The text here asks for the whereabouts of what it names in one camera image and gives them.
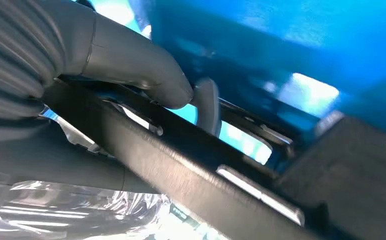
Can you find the clear plastic film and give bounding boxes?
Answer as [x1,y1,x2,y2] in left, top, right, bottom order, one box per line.
[0,180,230,240]

